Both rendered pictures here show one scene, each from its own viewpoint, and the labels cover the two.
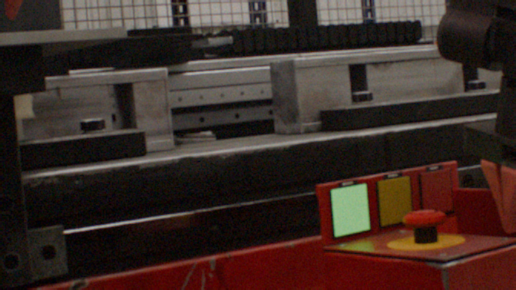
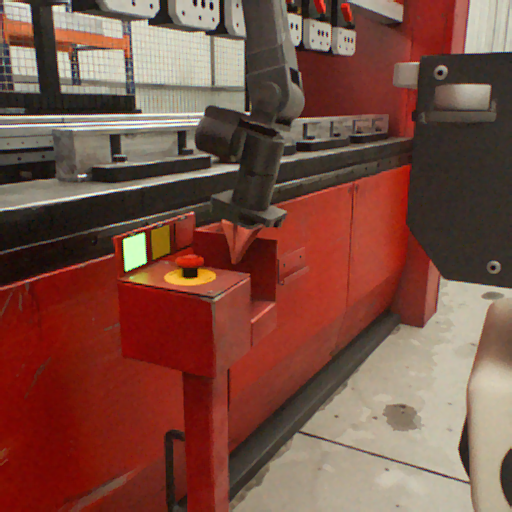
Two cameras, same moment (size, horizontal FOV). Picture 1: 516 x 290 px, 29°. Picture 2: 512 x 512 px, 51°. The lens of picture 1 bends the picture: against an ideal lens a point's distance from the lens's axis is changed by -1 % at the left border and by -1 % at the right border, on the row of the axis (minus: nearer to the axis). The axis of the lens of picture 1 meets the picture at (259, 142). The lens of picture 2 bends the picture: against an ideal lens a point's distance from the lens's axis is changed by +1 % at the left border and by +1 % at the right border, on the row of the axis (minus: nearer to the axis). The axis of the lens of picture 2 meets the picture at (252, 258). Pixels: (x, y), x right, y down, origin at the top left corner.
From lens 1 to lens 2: 27 cm
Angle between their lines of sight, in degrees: 29
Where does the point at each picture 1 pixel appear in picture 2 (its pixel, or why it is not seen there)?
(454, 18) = (208, 123)
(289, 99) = (68, 157)
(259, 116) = (35, 159)
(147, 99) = not seen: outside the picture
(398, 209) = (162, 247)
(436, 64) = (162, 136)
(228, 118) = (13, 160)
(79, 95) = not seen: outside the picture
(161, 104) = not seen: outside the picture
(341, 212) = (129, 254)
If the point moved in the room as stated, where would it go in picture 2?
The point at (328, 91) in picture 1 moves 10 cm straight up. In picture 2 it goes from (96, 153) to (91, 97)
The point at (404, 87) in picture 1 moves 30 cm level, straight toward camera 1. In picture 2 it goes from (143, 150) to (165, 165)
